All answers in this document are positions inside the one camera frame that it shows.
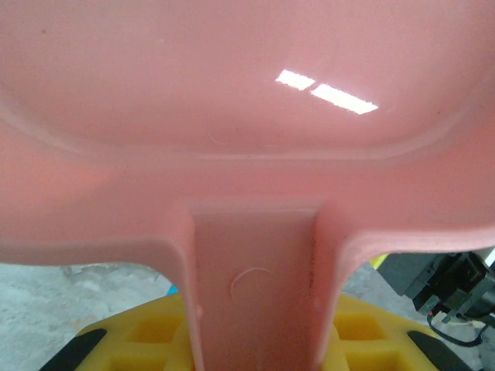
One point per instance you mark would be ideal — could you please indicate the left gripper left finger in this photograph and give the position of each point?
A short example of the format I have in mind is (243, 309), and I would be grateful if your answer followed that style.
(147, 340)

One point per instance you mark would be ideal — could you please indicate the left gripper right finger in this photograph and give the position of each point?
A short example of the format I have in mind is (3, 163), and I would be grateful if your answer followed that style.
(371, 340)

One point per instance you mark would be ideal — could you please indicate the pink plastic dustpan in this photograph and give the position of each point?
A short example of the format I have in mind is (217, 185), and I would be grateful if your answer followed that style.
(247, 116)

